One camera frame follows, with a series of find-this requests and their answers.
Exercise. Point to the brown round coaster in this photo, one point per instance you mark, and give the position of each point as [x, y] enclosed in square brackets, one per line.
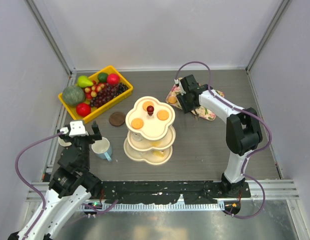
[117, 119]

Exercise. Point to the green melon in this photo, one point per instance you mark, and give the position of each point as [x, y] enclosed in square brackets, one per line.
[73, 95]

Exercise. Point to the floral serving tray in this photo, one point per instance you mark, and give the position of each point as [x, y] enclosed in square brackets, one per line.
[202, 111]

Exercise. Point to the red apple back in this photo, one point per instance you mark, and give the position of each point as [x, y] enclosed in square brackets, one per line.
[113, 79]

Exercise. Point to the red apple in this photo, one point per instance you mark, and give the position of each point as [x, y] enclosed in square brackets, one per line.
[83, 109]
[113, 79]

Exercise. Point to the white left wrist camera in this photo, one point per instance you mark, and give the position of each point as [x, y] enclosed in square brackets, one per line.
[75, 128]

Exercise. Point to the grey white cream cake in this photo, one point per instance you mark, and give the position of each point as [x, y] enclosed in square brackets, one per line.
[137, 137]

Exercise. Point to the purple grape bunch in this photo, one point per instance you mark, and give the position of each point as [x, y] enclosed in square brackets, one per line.
[108, 93]

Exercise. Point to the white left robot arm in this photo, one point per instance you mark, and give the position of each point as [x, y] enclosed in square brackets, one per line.
[71, 185]

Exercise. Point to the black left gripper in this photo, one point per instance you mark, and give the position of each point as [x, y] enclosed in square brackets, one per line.
[96, 136]

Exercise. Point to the blue white mug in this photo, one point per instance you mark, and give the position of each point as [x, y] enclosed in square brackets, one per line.
[102, 148]

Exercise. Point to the yellow dome cake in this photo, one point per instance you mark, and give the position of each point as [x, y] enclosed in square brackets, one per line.
[155, 143]

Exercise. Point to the green pear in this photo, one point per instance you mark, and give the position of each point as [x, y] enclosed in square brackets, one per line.
[84, 82]

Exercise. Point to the yellow swiss roll cake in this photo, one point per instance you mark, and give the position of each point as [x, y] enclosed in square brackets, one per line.
[158, 153]

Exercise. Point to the red apple front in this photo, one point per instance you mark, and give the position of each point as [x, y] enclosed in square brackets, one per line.
[83, 109]

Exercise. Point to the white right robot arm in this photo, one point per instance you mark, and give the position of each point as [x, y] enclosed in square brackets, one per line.
[243, 133]

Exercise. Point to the green lime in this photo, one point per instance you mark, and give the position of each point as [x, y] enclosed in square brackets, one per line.
[102, 77]

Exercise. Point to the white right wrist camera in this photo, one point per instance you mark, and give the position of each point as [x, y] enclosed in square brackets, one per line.
[179, 87]

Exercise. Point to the cream three-tier cake stand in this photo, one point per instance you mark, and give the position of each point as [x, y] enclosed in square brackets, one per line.
[152, 130]

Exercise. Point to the orange biscuit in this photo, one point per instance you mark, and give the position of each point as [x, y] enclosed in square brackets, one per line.
[146, 104]
[172, 99]
[137, 123]
[163, 115]

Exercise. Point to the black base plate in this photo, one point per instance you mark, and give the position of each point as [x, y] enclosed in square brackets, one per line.
[169, 192]

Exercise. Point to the metal serving tongs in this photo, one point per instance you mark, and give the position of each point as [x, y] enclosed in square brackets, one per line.
[196, 115]

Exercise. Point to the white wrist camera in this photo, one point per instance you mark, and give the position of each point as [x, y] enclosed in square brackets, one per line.
[75, 128]
[179, 87]

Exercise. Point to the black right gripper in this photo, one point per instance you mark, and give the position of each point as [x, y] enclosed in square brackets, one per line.
[185, 107]

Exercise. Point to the white cable duct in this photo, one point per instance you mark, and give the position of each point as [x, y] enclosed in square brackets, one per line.
[179, 206]

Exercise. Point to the red yellow cherries cluster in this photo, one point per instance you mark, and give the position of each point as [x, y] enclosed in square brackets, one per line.
[92, 91]

